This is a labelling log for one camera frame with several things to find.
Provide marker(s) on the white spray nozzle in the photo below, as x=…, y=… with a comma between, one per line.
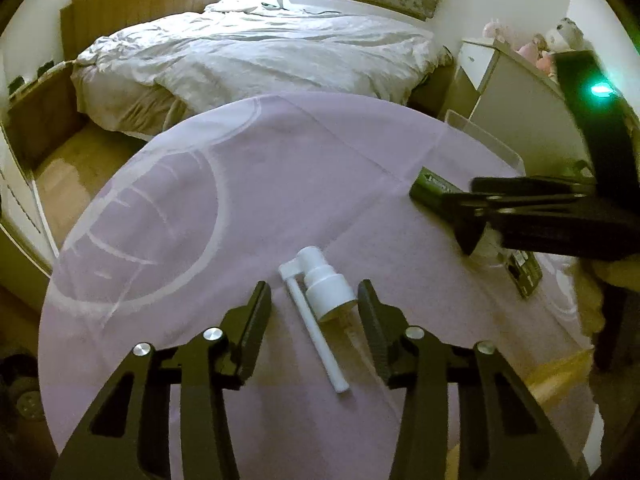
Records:
x=327, y=287

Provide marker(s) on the bed with white duvet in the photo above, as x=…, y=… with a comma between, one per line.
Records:
x=260, y=50

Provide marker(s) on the white cabinet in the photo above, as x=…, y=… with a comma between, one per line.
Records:
x=520, y=100

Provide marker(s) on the white wardrobe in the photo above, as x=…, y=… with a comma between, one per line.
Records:
x=22, y=200

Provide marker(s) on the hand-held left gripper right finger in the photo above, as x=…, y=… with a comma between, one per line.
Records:
x=372, y=320

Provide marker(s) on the clear plastic container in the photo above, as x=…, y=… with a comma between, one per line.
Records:
x=480, y=135

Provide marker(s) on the dark round object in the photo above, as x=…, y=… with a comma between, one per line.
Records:
x=20, y=385

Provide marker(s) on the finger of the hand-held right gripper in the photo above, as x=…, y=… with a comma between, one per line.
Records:
x=470, y=220
x=530, y=185

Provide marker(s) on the green cardboard box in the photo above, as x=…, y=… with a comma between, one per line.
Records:
x=432, y=187

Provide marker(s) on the dark printed box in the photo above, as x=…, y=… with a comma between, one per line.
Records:
x=525, y=272

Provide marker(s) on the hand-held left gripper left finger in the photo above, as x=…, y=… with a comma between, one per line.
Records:
x=255, y=315

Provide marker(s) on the white pink plush toy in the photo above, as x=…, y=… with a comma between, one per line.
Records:
x=497, y=30

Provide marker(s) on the white grey plush toy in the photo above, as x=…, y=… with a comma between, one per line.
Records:
x=565, y=34

